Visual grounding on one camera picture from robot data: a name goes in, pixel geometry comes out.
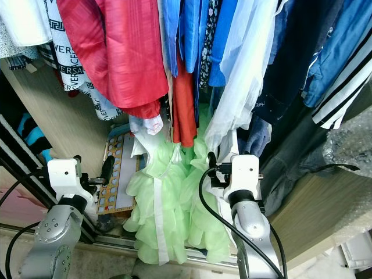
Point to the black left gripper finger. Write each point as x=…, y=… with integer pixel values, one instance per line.
x=107, y=168

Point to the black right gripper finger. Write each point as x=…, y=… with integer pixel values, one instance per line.
x=212, y=163

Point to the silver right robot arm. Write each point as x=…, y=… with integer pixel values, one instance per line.
x=253, y=232

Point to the light green ruffled dress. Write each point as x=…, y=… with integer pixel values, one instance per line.
x=142, y=197

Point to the faded blue garment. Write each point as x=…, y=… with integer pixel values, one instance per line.
x=257, y=136

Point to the orange red garment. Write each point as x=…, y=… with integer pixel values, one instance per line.
x=184, y=110

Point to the pale checked sleeve cuff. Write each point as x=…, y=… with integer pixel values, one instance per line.
x=151, y=124

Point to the black sliding wardrobe door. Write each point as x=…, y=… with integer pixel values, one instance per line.
x=23, y=168

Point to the blue black striped cloth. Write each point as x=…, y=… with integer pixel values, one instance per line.
x=35, y=139

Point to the wooden wardrobe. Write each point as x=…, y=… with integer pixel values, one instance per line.
x=58, y=116

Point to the dark grey garment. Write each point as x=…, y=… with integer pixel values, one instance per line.
x=290, y=157

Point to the pink panel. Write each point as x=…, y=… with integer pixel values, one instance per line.
x=14, y=206

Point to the white sheer garment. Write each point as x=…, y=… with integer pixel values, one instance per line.
x=244, y=75

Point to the dark floral garment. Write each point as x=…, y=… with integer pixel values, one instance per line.
x=206, y=58

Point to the black white lettered garment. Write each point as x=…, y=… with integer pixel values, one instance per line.
x=72, y=64

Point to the blue knit garment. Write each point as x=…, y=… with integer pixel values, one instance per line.
x=224, y=35

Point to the dark navy garment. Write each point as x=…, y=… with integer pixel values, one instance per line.
x=296, y=58

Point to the plain blue shirt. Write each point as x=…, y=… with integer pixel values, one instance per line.
x=190, y=29

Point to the clear bubble wrap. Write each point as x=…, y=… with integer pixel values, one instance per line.
x=351, y=145

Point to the blue striped shirt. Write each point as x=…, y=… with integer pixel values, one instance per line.
x=171, y=29

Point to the black white striped garment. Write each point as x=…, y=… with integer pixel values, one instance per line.
x=340, y=102

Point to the white plastic container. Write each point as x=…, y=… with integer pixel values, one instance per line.
x=357, y=250

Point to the white dotted garment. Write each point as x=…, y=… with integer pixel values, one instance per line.
x=9, y=46

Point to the blue denim garment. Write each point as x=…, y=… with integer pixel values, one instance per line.
x=337, y=52

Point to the plain white garment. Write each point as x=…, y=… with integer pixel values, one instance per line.
x=29, y=20

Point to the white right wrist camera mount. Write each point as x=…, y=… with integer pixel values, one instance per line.
x=244, y=174

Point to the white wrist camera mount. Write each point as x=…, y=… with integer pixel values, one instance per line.
x=64, y=177
x=244, y=174

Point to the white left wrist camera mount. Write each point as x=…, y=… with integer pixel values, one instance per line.
x=64, y=177

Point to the silver wardrobe floor rail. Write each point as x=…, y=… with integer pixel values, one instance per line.
x=110, y=241

